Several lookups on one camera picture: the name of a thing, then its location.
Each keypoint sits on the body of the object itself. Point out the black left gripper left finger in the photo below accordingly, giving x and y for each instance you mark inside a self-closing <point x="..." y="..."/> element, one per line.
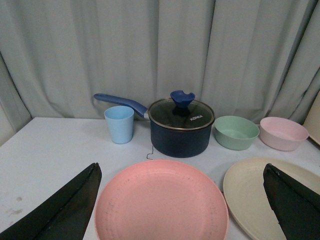
<point x="63" y="216"/>

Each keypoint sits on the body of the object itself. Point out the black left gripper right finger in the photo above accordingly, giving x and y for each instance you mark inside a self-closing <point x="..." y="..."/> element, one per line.
<point x="296" y="207"/>

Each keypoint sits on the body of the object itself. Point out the pink plate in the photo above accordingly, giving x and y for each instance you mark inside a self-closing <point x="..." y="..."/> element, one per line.
<point x="161" y="200"/>

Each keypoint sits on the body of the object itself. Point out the cream plate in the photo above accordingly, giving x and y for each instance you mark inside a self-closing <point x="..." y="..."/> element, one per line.
<point x="246" y="198"/>

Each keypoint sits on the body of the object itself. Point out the pink bowl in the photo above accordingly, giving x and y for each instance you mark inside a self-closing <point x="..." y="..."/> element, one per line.
<point x="282" y="134"/>

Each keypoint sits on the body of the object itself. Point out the cream object at right edge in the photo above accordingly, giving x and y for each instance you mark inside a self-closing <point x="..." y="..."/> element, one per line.
<point x="312" y="122"/>

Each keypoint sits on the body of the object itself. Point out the green bowl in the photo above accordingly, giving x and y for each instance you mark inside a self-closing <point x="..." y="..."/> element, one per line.
<point x="235" y="133"/>

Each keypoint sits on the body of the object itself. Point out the light blue cup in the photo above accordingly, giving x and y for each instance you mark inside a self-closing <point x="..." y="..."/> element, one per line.
<point x="120" y="122"/>

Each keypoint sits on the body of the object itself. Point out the dark blue saucepan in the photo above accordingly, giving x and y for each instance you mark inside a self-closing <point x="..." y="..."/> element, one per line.
<point x="170" y="142"/>

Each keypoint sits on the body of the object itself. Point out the glass pot lid blue knob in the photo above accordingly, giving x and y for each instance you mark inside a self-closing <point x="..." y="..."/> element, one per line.
<point x="181" y="111"/>

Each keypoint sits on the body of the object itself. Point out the grey curtain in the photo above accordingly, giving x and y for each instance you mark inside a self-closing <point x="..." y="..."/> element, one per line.
<point x="249" y="58"/>

